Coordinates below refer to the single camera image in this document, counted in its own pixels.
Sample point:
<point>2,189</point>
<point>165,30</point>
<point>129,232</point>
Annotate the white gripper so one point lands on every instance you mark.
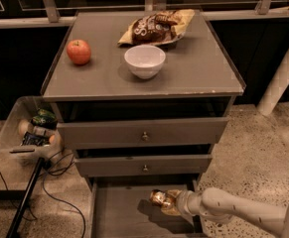
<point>184,201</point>

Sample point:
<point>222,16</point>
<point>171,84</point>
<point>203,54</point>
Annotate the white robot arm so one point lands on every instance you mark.
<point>220,206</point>

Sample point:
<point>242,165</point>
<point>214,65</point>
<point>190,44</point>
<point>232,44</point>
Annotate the bottom grey drawer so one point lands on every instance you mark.
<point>120,208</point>

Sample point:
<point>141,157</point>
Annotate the grey drawer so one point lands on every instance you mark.
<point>143,166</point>
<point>142,133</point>
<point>120,208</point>

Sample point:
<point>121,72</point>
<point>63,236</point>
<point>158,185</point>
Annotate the top grey drawer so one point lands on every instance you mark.
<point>142,133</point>

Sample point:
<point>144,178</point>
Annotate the grey drawer cabinet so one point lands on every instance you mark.
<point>197,81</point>

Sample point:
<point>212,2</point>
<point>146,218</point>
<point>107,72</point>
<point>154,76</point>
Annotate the middle grey drawer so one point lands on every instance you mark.
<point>143,166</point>

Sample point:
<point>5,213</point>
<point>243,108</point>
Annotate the white bowl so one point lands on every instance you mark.
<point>144,61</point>

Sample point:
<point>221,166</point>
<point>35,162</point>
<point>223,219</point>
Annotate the green snack bag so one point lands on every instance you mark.
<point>45,118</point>

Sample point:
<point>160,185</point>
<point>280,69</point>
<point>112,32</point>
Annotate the black pole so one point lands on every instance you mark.
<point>13,229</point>

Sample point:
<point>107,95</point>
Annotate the dark blue snack packet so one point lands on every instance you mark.
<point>32,139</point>

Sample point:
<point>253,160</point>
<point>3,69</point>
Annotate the clear plastic bin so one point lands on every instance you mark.
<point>17,124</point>

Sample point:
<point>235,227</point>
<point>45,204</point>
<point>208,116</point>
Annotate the brown yellow chip bag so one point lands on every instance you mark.
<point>161,28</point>

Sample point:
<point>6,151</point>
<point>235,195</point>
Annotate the red apple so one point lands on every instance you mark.
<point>79,52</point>

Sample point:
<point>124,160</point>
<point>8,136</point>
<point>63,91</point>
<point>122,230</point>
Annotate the white diagonal post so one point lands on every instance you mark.
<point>276,87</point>

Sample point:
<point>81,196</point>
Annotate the metal railing frame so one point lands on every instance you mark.
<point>51,4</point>

